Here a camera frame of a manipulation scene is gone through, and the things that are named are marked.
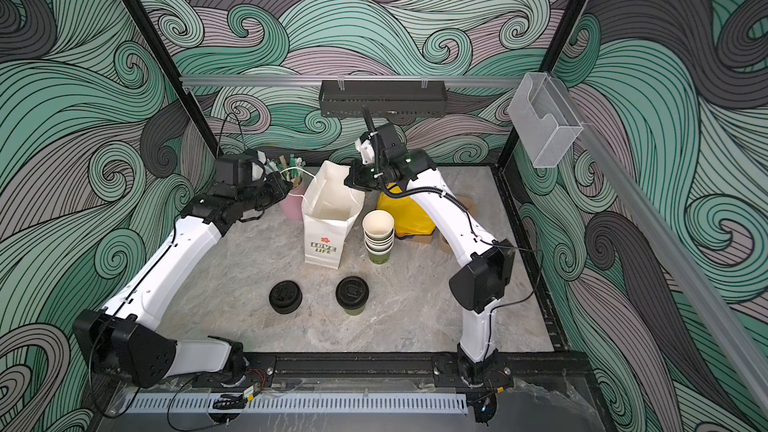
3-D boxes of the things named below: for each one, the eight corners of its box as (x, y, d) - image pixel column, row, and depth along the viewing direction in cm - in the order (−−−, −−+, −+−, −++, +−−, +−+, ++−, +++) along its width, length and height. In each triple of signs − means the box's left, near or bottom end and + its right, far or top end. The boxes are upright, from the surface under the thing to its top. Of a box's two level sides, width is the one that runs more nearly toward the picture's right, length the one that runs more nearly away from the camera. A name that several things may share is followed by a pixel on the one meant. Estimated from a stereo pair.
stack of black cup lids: (270, 314, 84) (265, 309, 81) (276, 286, 90) (272, 280, 86) (299, 314, 84) (295, 309, 81) (303, 286, 90) (300, 280, 86)
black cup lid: (338, 319, 83) (334, 304, 74) (341, 293, 88) (336, 276, 79) (368, 319, 83) (367, 304, 74) (369, 293, 88) (368, 276, 79)
